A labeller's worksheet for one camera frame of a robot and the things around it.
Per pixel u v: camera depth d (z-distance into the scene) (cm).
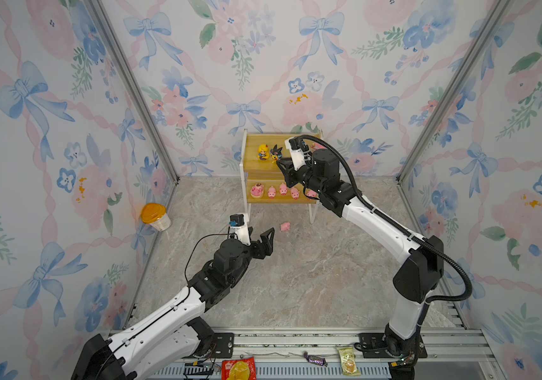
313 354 73
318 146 51
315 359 71
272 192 91
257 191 90
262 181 96
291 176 69
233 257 55
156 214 94
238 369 69
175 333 60
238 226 63
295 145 64
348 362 70
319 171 61
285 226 100
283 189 92
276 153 75
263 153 79
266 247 67
